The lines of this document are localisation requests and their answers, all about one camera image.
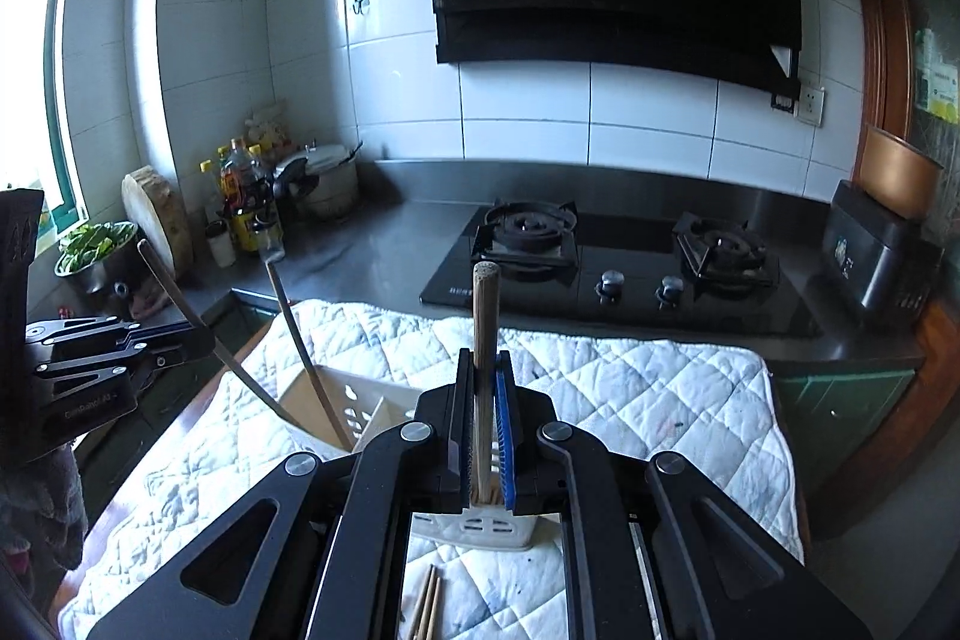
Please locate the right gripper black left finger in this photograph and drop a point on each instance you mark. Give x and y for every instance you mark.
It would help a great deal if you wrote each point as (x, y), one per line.
(458, 435)

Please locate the wooden display cabinet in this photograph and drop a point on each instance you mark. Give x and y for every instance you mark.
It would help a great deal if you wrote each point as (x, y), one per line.
(911, 81)

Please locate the white quilted cloth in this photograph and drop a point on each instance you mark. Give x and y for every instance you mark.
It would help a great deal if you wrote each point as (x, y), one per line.
(712, 404)

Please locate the dark soy sauce bottle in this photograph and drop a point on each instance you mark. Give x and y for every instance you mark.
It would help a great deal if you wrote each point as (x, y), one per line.
(247, 190)

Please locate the steel bowl of greens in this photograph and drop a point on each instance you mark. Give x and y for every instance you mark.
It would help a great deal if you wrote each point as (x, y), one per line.
(100, 257)

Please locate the wall power socket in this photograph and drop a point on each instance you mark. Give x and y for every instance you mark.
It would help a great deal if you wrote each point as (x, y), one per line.
(811, 105)

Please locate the small white jar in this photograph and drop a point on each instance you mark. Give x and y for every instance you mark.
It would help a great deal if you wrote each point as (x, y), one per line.
(219, 242)

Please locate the yellow cap oil bottle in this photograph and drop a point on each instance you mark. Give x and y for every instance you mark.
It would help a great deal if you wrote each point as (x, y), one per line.
(212, 196)

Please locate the round wooden cutting board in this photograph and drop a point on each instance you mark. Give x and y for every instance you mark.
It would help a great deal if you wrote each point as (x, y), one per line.
(151, 202)

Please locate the black gas stove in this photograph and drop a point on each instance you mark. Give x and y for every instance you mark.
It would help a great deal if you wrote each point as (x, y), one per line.
(690, 274)

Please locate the wooden chopstick standing in holder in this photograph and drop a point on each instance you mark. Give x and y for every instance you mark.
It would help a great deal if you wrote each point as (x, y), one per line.
(339, 429)

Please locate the black rice cooker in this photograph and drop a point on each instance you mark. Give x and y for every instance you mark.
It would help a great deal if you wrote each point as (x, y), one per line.
(883, 265)

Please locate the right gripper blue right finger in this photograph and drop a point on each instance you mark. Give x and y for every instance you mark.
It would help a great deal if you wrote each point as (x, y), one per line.
(503, 395)

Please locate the white plastic utensil holder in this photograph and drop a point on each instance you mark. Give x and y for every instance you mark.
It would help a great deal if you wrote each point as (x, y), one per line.
(367, 407)

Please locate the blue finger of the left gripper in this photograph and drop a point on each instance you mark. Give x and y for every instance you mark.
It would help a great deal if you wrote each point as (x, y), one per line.
(176, 343)

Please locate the copper inner pot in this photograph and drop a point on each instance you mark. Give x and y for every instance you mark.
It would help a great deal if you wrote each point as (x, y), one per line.
(898, 175)

